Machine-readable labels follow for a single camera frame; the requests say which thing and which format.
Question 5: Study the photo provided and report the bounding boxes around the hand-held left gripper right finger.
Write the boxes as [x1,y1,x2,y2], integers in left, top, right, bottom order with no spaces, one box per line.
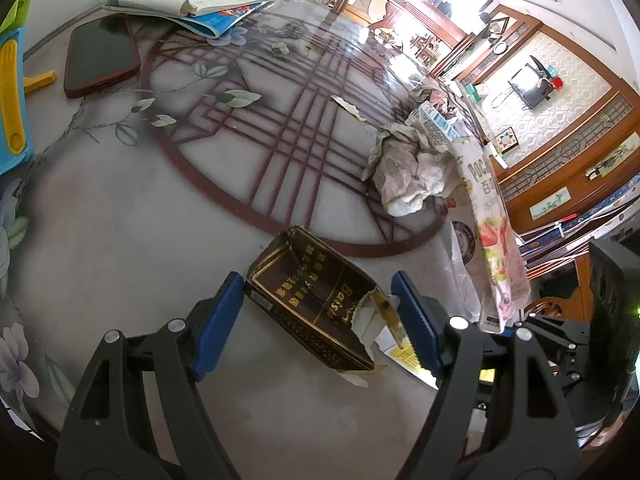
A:
[390,270,586,480]

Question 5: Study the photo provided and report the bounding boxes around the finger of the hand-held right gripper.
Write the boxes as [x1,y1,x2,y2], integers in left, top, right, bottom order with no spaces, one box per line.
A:
[526,311,592,361]

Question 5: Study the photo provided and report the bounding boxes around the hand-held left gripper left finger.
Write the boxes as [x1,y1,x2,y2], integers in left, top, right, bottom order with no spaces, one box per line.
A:
[54,271,246,480]

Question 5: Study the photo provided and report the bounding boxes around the dark brown cardboard box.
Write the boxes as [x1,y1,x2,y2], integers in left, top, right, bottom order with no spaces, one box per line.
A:
[244,225,402,389]

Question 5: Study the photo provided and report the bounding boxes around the carved wooden dining chair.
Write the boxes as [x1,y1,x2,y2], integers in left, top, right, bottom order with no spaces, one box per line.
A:
[524,254,597,322]

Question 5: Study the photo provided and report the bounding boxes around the yellow printed wrapper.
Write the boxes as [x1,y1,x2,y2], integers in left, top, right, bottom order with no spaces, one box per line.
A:
[385,339,441,389]

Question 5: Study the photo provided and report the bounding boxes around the translucent wrapper with round logo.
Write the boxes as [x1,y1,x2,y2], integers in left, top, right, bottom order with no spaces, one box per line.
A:
[448,218,484,324]

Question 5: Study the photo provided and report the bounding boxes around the small bamboo painting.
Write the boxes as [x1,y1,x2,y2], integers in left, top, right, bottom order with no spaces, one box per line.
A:
[529,187,571,221]

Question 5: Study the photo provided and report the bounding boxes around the tall flower painting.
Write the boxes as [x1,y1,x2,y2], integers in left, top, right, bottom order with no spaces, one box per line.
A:
[584,142,640,181]

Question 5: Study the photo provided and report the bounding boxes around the crumpled grey white paper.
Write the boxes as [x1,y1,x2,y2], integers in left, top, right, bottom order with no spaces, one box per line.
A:
[360,122,464,219]

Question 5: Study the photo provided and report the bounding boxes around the geometric framed picture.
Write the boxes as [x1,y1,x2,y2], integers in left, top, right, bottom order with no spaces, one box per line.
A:
[492,127,521,156]

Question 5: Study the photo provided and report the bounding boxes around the blue white milk carton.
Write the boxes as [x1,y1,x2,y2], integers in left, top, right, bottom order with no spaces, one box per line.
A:
[404,101,469,154]

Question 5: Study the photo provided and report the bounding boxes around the torn paper scrap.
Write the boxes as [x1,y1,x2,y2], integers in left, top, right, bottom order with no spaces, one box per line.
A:
[332,94,369,122]

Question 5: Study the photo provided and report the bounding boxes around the crumpled pinkish paper ball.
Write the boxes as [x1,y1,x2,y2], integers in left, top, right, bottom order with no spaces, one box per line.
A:
[407,86,454,111]

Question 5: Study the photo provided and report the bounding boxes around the phone with red case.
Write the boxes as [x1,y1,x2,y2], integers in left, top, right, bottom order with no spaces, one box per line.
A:
[63,18,142,100]

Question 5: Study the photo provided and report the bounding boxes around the blue yellow plastic stand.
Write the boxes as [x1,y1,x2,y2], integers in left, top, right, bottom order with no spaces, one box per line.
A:
[0,0,56,175]

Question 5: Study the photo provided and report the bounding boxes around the blue cover book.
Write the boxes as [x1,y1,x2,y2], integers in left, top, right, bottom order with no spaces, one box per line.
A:
[167,2,274,40]

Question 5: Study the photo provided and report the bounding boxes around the hanging wall scrolls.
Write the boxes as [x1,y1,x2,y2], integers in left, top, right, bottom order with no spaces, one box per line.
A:
[515,180,632,282]

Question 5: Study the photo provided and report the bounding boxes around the wall shelf with coloured items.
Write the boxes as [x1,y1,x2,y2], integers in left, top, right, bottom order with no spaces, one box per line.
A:
[529,54,566,101]

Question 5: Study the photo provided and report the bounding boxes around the wall television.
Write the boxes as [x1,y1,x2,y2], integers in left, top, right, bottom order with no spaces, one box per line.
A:
[508,62,546,110]

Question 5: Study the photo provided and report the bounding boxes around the diamond wall decoration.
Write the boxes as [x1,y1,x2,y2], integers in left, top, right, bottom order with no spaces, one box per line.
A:
[487,14,514,41]

